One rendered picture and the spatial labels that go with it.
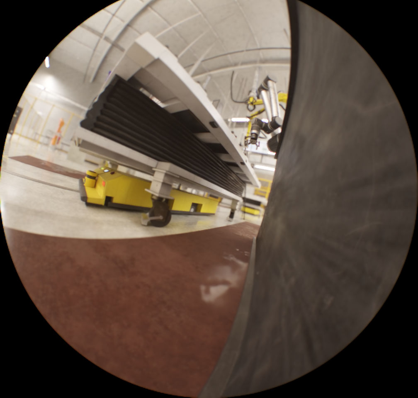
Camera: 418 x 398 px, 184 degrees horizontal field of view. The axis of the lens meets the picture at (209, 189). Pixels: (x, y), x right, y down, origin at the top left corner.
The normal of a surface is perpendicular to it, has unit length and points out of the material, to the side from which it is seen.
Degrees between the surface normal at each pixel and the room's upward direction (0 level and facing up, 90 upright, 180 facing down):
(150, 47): 90
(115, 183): 90
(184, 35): 176
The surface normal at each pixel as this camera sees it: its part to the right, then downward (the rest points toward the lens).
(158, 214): 0.51, 0.11
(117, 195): 0.83, 0.22
